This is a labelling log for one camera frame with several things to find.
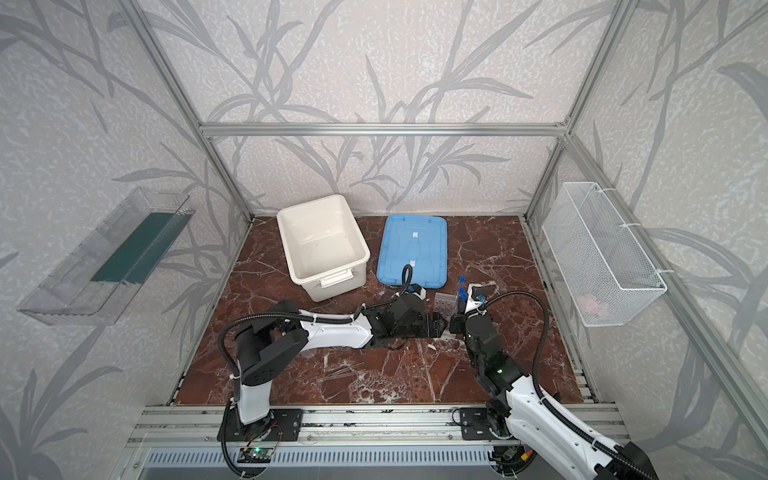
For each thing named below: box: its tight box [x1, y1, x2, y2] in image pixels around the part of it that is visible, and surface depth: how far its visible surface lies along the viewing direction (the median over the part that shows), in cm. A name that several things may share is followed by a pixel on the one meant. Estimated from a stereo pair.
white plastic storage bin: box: [277, 194, 371, 303], surface depth 104 cm
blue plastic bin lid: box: [376, 215, 448, 289], surface depth 114 cm
